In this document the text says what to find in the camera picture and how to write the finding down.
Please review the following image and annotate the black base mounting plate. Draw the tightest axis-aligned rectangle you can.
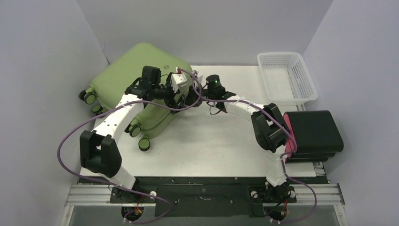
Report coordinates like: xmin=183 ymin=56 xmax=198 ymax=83
xmin=67 ymin=178 xmax=321 ymax=222

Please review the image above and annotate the black and pink storage organizer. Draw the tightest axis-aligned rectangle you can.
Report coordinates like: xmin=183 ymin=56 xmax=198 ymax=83
xmin=283 ymin=110 xmax=344 ymax=163

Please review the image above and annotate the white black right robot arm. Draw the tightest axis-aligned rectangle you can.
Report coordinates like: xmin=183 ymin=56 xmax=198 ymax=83
xmin=190 ymin=74 xmax=289 ymax=201

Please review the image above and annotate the green hard-shell suitcase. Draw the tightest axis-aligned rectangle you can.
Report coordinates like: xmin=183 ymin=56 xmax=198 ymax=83
xmin=79 ymin=42 xmax=193 ymax=151

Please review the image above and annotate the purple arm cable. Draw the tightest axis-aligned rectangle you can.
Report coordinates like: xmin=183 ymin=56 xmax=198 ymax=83
xmin=57 ymin=67 xmax=203 ymax=225
xmin=192 ymin=71 xmax=318 ymax=225

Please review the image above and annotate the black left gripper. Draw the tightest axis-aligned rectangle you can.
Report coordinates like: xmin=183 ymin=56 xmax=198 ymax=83
xmin=152 ymin=74 xmax=186 ymax=113

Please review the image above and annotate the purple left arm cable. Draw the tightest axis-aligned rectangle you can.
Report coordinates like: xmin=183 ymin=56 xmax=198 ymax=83
xmin=57 ymin=67 xmax=203 ymax=225

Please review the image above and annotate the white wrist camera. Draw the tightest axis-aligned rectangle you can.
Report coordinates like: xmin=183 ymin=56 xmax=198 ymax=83
xmin=192 ymin=70 xmax=203 ymax=84
xmin=170 ymin=67 xmax=189 ymax=93

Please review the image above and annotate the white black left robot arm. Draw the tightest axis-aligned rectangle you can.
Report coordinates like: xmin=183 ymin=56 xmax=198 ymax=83
xmin=80 ymin=66 xmax=192 ymax=202

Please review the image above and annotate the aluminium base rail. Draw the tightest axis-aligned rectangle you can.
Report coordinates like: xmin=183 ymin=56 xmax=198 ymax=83
xmin=65 ymin=184 xmax=344 ymax=206

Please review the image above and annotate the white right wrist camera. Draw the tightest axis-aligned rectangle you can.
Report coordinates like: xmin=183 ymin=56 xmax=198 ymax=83
xmin=192 ymin=70 xmax=203 ymax=84

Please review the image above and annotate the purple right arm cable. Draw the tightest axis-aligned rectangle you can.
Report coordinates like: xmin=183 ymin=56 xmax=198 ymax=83
xmin=192 ymin=71 xmax=318 ymax=225

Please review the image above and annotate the white perforated plastic basket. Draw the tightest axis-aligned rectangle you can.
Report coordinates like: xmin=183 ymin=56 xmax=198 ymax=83
xmin=257 ymin=52 xmax=318 ymax=105

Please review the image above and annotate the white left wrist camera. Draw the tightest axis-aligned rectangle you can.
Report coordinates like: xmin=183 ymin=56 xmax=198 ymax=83
xmin=170 ymin=67 xmax=189 ymax=93

